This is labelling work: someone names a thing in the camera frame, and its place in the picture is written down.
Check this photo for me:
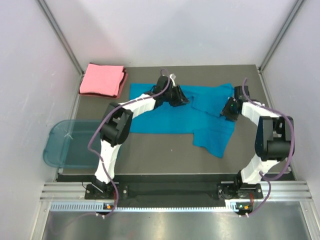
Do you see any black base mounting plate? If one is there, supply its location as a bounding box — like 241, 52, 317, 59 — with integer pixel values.
84, 181, 263, 200

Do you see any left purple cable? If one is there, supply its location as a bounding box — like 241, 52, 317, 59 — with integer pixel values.
87, 69, 176, 218

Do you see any pink folded t shirt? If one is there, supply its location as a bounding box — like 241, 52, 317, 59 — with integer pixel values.
79, 63, 125, 97

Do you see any blue translucent plastic bin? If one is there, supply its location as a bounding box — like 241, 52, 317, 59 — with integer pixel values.
43, 119, 101, 169

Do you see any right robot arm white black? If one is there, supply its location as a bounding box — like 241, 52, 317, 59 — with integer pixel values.
217, 85, 295, 200

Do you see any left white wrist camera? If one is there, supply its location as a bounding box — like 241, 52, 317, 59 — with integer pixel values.
169, 73, 176, 82

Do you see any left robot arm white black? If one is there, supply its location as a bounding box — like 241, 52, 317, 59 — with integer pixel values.
87, 73, 190, 200

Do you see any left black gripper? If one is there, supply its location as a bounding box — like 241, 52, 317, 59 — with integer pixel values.
162, 83, 189, 107

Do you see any grey slotted cable duct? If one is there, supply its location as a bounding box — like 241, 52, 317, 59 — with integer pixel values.
50, 201, 252, 213

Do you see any blue t shirt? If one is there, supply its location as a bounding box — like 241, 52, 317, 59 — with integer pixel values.
130, 83, 235, 158

